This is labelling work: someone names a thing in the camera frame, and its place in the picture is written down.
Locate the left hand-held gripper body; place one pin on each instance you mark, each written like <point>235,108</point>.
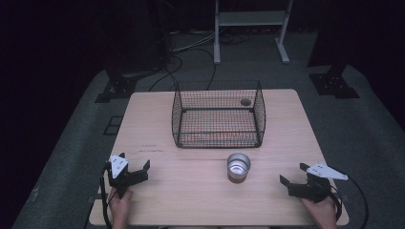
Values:
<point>122,179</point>

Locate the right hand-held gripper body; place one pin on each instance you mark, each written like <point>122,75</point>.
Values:
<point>315,184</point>

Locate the person's left hand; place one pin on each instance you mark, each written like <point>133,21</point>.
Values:
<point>120,203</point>

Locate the person's right hand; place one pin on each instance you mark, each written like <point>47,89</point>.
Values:
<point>320,211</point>

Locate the silver metal cup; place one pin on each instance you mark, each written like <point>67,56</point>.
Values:
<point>238,168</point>

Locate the small grey round object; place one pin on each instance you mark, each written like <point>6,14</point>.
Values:
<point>245,102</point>

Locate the black stand with base plate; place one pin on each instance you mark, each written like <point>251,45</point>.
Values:
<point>332,84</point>
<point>119,87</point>

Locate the white metal table frame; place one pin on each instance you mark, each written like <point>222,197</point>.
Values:
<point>251,18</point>

